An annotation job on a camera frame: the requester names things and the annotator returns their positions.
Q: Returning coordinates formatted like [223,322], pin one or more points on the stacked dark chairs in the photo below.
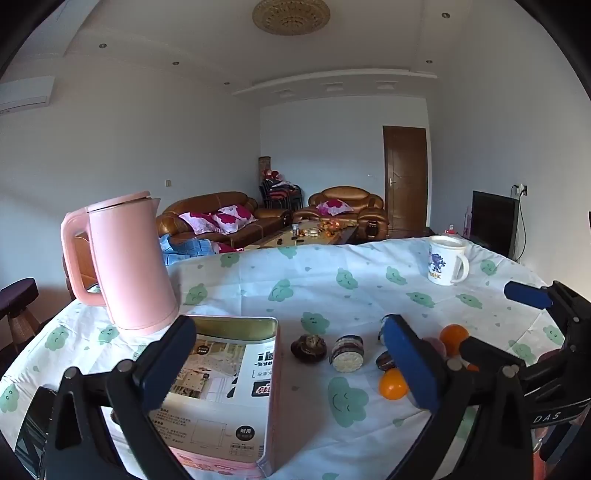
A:
[277,198]

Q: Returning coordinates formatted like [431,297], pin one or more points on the group of snacks and bottles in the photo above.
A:
[318,228]

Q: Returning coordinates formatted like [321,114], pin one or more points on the wooden coffee table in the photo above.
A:
[286,241]

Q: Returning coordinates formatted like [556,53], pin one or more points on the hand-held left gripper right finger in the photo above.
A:
[411,364]

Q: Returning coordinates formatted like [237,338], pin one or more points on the blue plaid cloth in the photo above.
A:
[194,247]

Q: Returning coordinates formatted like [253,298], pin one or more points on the white tablecloth with green clouds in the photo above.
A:
[300,286]

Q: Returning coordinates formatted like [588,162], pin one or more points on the white printed mug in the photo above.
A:
[441,263]

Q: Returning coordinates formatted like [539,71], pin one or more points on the pale pink round fruit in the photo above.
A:
[434,347]

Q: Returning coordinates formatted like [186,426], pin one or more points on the red plush toy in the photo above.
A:
[272,175]

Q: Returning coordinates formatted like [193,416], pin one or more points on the brown leather armchair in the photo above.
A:
[346,193]

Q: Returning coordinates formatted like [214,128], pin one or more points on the brown wooden door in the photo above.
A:
[406,175]

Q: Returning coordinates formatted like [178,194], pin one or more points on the orange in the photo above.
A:
[455,339]
[394,383]

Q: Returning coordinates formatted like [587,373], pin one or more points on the black flat television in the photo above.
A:
[491,221]

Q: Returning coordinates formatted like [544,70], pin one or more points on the white air conditioner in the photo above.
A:
[23,94]

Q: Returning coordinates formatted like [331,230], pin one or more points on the pink metal tin box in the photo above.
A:
[272,369]

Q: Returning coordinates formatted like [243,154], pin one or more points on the printed paper leaflet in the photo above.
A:
[231,369]

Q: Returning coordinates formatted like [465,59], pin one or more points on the brown leather sofa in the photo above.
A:
[198,203]

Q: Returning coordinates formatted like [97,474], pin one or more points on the dark purple stool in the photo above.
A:
[18,293]

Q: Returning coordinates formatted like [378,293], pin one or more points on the pink electric kettle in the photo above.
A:
[129,258]

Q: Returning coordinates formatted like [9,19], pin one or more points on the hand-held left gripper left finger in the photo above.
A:
[168,364]

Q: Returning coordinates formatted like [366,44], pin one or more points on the striped cake roll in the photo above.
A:
[347,357]

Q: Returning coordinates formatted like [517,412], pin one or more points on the tall brown floor vase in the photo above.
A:
[264,164]

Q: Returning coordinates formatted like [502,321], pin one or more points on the round golden ceiling lamp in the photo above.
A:
[291,16]

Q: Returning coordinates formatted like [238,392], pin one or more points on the floral pink pillow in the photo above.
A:
[334,207]
[233,217]
[198,222]

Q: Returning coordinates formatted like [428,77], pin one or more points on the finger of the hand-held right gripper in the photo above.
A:
[485,350]
[526,294]

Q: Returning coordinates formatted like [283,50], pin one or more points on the wall socket with plug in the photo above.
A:
[522,189]

